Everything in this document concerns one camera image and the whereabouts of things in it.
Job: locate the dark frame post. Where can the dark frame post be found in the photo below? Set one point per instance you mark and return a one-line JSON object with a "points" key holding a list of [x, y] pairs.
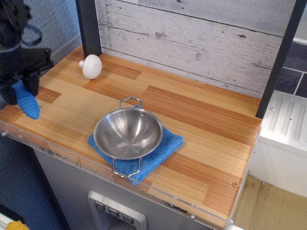
{"points": [[291, 29], [88, 24]]}

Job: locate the steel pan with wire handles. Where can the steel pan with wire handles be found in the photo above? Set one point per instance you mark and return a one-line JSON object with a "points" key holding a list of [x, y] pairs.
{"points": [[128, 133]]}

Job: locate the dark right frame post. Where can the dark right frame post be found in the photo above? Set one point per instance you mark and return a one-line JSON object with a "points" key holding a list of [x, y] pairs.
{"points": [[291, 29]]}

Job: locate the white mushroom shaped toy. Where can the white mushroom shaped toy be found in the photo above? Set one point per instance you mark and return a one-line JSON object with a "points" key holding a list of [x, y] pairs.
{"points": [[91, 66]]}

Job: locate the clear acrylic edge guard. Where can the clear acrylic edge guard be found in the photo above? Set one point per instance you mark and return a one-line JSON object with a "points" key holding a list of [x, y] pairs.
{"points": [[197, 187]]}

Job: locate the blue folded cloth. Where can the blue folded cloth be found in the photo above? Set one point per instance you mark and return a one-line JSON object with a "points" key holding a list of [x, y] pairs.
{"points": [[153, 158]]}

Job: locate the white ridged sink drainboard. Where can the white ridged sink drainboard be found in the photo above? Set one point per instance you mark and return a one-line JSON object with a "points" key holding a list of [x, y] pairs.
{"points": [[285, 123]]}

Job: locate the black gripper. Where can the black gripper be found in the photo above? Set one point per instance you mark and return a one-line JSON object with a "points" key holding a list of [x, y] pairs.
{"points": [[22, 64]]}

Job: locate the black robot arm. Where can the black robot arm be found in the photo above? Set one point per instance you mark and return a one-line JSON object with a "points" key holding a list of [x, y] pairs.
{"points": [[15, 31]]}

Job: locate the dark left frame post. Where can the dark left frame post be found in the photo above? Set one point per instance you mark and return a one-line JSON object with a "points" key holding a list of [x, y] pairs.
{"points": [[88, 24]]}

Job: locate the yellow black object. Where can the yellow black object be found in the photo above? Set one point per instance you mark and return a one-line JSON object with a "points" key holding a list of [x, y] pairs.
{"points": [[16, 225]]}

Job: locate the blue handled metal spork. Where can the blue handled metal spork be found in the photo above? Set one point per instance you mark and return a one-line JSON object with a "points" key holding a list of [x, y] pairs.
{"points": [[26, 101]]}

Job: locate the silver button control panel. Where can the silver button control panel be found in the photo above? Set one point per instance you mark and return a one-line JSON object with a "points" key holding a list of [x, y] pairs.
{"points": [[110, 214]]}

